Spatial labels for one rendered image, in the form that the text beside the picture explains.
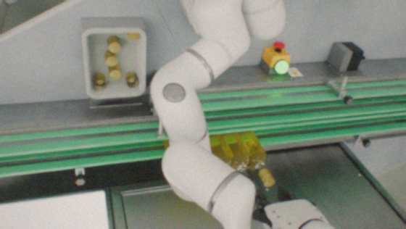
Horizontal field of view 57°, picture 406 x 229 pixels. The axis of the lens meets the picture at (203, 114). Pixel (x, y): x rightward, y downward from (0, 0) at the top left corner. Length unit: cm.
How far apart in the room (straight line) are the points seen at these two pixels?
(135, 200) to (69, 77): 43
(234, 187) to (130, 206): 61
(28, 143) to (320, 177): 97
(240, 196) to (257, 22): 39
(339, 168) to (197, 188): 96
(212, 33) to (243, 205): 34
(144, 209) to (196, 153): 55
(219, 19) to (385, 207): 95
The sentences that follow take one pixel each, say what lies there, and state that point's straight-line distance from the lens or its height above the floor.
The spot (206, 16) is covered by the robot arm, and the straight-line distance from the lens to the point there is 74.
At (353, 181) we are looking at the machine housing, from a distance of 149.
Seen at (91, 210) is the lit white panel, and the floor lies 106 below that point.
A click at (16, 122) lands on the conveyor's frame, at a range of 122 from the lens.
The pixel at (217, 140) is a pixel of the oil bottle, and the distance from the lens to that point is 117.
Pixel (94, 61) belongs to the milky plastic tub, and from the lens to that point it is 119.
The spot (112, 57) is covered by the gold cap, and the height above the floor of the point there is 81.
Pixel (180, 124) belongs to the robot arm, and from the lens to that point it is 70.
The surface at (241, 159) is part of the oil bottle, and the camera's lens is 113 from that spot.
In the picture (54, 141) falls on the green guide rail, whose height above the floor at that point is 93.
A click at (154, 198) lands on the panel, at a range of 119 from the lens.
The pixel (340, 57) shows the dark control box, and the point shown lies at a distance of 144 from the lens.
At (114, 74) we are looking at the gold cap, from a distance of 117.
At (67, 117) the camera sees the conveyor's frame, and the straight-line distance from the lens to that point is 120.
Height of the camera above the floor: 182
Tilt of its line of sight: 49 degrees down
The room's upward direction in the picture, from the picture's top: 154 degrees clockwise
